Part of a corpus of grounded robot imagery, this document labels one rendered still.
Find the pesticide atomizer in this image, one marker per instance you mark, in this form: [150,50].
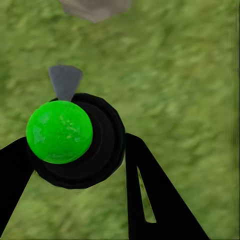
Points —
[77,140]

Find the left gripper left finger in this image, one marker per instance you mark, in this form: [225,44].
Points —
[15,172]

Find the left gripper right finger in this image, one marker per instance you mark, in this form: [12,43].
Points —
[174,219]

